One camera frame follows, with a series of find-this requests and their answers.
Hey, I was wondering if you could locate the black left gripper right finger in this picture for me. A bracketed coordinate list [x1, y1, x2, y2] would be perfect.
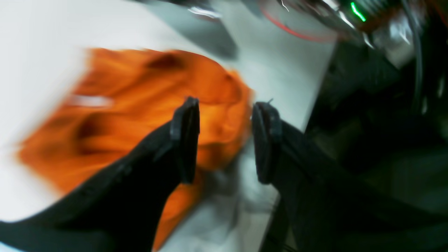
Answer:
[251, 102, 447, 252]

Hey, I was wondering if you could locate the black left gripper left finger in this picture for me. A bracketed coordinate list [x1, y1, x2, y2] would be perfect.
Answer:
[0, 97, 200, 252]

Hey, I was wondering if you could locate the orange t-shirt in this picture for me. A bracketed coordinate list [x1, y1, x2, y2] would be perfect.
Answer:
[18, 48, 253, 251]

